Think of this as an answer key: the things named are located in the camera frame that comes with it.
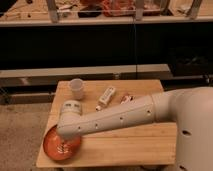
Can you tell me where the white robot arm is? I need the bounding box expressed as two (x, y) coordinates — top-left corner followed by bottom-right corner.
(57, 87), (213, 171)

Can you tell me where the white tube bottle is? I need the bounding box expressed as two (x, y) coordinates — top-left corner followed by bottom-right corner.
(96, 86), (116, 111)

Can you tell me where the long wooden bench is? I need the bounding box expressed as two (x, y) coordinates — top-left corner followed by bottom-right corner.
(0, 64), (173, 87)

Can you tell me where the white paper cup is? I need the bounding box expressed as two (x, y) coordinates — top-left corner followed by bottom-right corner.
(69, 78), (84, 100)

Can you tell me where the wooden cutting board table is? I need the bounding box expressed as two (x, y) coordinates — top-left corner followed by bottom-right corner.
(36, 80), (176, 168)

